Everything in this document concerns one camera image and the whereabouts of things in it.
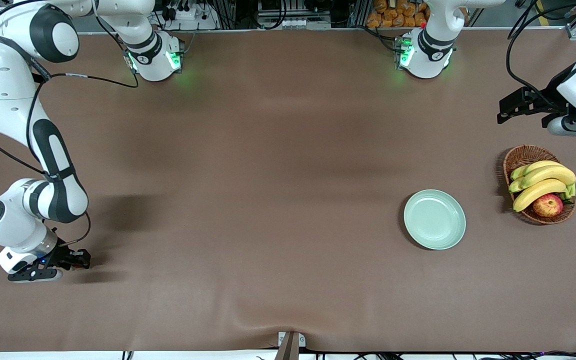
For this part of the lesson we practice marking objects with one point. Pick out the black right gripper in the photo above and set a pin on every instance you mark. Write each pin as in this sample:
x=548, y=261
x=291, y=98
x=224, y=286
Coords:
x=61, y=255

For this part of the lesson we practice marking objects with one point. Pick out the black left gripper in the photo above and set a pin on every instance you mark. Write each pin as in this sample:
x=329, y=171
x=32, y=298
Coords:
x=549, y=94

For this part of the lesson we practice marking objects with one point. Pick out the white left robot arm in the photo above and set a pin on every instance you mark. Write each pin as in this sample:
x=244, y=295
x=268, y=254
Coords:
x=425, y=55

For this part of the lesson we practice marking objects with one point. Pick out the pale green round plate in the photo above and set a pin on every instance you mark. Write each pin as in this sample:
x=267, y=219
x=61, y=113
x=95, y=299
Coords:
x=434, y=220

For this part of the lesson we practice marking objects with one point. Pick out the brown wicker basket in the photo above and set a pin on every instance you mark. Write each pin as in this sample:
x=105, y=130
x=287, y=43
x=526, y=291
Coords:
x=523, y=156

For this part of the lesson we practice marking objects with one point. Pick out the yellow green banana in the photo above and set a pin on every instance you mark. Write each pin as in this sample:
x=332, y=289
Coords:
x=553, y=173
x=538, y=165
x=538, y=192

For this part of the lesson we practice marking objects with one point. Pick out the red yellow apple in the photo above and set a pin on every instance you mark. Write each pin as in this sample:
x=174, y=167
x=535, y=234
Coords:
x=548, y=206

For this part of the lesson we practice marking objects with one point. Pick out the bag of orange buns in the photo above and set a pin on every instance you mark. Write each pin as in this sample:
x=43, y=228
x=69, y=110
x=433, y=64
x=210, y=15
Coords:
x=393, y=15

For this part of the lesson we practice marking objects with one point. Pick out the brown table cloth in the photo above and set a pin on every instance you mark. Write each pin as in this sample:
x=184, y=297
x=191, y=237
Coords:
x=268, y=280

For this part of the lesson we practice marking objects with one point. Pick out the grey metal bar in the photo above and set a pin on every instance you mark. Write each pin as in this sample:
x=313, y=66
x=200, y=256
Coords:
x=288, y=350

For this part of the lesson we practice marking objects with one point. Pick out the white power strip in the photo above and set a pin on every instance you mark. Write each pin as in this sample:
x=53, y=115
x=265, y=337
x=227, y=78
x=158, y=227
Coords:
x=200, y=22

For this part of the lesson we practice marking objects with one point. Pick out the white table edge bracket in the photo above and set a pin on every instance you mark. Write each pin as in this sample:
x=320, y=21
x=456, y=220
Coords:
x=302, y=341

